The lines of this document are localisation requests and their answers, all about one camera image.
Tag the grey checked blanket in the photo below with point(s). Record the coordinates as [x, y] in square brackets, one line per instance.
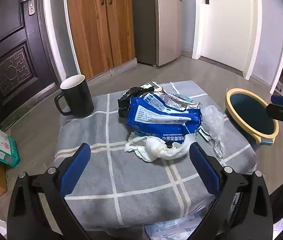
[131, 180]

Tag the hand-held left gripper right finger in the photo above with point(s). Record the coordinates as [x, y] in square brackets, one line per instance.
[204, 170]

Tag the wooden cabinet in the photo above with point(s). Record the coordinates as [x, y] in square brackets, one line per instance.
[89, 30]

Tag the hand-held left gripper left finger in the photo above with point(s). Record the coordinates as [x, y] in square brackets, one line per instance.
[75, 170]

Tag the blue wet wipes packet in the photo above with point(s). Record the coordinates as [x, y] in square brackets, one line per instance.
[156, 125]

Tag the silver foil wrapper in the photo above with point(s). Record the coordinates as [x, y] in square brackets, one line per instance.
[179, 103]

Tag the black mug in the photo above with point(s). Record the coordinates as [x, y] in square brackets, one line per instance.
[79, 100]

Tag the black striped wrapper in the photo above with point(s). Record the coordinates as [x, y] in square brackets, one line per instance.
[152, 86]

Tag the refrigerator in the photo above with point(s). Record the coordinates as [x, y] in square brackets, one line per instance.
[166, 30]

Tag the crumpled white tissue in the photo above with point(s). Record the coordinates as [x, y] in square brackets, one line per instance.
[154, 150]

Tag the clear plastic wrap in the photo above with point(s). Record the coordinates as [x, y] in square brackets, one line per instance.
[212, 122]

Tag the light blue printed cloth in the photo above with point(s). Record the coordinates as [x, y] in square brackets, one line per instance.
[171, 230]

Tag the dark entrance door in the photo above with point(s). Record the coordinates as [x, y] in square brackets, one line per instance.
[6, 42]

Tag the blue bin with yellow rim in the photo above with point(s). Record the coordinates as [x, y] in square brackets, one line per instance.
[249, 115]

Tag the black plastic bag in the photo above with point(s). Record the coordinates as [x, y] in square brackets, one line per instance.
[126, 102]

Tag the white door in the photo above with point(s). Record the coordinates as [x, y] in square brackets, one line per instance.
[226, 30]

